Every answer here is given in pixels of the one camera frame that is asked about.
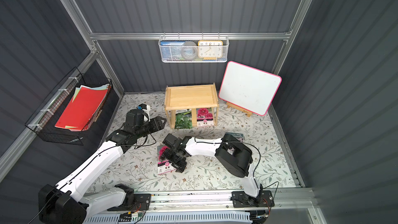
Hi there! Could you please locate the magenta flower seed bag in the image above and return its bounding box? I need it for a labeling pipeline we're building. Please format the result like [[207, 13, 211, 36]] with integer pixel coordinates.
[[157, 145, 176, 175], [197, 108, 215, 127]]

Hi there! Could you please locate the wooden two-tier shelf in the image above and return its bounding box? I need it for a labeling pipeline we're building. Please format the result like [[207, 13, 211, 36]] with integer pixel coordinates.
[[164, 83, 220, 129]]

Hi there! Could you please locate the purple flower seed bag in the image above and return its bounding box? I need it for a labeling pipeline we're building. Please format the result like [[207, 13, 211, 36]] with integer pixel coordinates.
[[232, 133, 245, 142]]

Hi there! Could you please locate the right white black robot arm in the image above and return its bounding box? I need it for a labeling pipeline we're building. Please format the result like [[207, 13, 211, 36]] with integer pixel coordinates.
[[160, 134, 262, 198]]

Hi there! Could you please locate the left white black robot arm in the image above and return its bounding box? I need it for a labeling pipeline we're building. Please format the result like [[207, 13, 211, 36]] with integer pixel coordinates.
[[37, 104, 167, 224]]

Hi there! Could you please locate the green leaf seed bag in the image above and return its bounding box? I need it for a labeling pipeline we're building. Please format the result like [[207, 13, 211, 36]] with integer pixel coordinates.
[[175, 109, 193, 129]]

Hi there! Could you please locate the wooden whiteboard easel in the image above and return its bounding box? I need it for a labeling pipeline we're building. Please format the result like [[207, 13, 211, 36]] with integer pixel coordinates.
[[226, 102, 253, 117]]

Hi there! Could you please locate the red paper folder stack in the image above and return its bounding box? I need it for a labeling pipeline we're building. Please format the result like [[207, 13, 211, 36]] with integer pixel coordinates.
[[55, 84, 110, 132]]

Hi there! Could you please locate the grey tape roll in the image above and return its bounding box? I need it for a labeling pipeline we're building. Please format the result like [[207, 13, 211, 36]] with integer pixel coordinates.
[[181, 41, 198, 61]]

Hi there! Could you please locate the blue box in basket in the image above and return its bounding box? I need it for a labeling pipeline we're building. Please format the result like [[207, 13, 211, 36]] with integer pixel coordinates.
[[159, 40, 185, 62]]

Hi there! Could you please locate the yellow analog clock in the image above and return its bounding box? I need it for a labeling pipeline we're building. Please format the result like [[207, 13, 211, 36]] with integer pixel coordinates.
[[198, 40, 223, 60]]

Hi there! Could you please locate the pink framed whiteboard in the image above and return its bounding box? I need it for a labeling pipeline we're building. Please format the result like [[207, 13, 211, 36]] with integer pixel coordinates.
[[219, 61, 282, 116]]

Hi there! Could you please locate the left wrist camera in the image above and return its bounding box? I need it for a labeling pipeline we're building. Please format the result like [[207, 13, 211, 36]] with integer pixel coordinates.
[[137, 104, 151, 122]]

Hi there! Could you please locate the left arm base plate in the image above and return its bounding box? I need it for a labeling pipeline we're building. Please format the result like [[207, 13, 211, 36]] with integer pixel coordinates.
[[123, 194, 152, 211]]

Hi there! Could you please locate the white wire wall basket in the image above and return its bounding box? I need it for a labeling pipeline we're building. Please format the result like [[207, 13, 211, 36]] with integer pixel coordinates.
[[158, 35, 230, 63]]

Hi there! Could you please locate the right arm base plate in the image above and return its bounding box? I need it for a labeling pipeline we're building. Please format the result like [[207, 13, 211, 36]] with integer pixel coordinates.
[[230, 190, 275, 208]]

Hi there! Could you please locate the white perforated cable duct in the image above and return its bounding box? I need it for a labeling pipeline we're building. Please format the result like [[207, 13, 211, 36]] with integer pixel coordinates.
[[85, 211, 252, 224]]

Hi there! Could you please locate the black wire side basket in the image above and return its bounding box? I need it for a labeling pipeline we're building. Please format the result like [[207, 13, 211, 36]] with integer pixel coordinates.
[[25, 69, 113, 146]]

